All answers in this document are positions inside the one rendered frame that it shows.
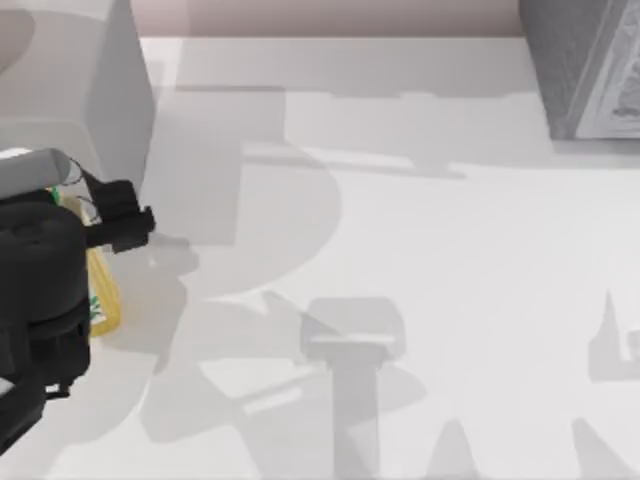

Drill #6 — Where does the yellow bottle with green label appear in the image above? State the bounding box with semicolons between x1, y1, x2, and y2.
48;184;123;338

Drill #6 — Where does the pale grey rounded box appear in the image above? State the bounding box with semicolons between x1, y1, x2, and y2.
0;147;84;202

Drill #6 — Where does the white sink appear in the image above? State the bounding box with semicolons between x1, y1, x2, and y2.
0;0;157;201

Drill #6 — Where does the grey cabinet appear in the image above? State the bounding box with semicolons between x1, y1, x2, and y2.
518;0;640;142

